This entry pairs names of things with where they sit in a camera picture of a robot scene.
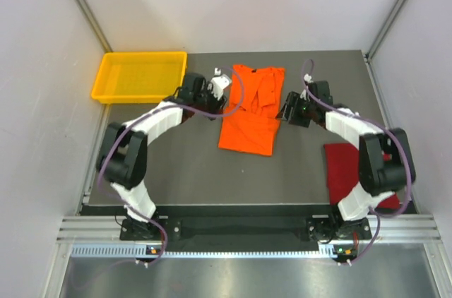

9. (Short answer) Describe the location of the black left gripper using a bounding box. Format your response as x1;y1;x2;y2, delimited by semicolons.
194;82;227;121

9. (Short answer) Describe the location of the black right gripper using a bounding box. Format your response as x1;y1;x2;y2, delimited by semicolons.
275;93;316;129

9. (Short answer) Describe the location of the orange t-shirt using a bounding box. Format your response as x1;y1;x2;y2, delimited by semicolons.
218;64;285;157

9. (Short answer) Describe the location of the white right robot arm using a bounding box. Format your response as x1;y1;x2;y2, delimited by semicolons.
276;81;416;239

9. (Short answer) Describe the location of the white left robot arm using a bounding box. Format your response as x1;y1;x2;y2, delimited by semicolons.
96;73;232;239

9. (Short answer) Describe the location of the yellow plastic bin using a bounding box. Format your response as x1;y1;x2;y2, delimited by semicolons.
91;52;187;105

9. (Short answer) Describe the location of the folded red t-shirt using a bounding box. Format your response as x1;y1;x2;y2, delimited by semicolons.
323;142;400;210

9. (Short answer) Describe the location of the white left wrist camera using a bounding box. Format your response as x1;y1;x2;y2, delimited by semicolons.
208;68;232;100

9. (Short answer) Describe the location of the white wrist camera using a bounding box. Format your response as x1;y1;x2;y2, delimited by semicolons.
303;73;313;94
208;68;232;100

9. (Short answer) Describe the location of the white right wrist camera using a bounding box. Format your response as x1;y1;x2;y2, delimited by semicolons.
303;73;313;94

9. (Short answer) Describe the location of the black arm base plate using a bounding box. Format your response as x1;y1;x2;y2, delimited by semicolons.
80;204;374;242

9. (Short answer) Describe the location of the aluminium frame rail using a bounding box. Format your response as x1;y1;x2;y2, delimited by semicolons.
56;215;441;260

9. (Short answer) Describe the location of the left aluminium corner post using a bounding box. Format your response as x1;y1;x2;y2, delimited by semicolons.
74;0;113;53

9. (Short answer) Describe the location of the aluminium corner post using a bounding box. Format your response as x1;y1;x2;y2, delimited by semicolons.
364;0;408;62
74;0;113;53

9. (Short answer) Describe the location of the right aluminium corner post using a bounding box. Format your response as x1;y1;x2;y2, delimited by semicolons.
364;0;408;62

